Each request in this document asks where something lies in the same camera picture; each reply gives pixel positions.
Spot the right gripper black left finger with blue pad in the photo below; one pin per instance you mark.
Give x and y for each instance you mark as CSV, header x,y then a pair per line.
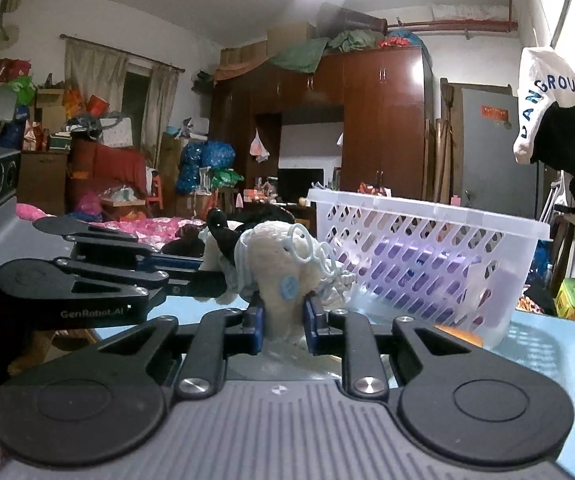
x,y
106,400

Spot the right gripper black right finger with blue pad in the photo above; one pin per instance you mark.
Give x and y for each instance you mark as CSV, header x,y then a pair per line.
x,y
453,399

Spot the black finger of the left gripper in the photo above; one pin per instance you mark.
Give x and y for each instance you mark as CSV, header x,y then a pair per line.
x,y
72,290
106,247

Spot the white plush toy with glasses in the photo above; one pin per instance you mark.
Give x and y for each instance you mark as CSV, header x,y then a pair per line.
x,y
276,258

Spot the pink floral bed cover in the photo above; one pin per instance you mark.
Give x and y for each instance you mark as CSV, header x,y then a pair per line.
x,y
155,232

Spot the black plush toy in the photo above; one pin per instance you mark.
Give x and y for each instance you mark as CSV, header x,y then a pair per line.
x,y
187,243

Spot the red cloth covered chair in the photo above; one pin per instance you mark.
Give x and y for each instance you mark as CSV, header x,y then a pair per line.
x,y
95,167

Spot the blue plastic bags pile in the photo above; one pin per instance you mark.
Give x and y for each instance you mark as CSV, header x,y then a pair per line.
x,y
206,166

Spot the white plastic lattice basket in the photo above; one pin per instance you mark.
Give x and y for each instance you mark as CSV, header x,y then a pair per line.
x,y
453,266

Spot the black television screen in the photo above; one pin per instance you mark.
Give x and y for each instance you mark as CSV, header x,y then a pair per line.
x,y
295,183

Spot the beige window curtains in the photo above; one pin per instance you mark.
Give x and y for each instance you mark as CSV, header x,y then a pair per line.
x,y
102,71

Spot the grey metal door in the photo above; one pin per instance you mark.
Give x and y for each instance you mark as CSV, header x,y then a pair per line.
x,y
491,178

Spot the dark red wooden wardrobe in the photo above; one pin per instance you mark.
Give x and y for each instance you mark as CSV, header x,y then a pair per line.
x,y
364,113

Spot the white black hanging garment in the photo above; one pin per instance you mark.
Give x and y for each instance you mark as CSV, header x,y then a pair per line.
x,y
546,97

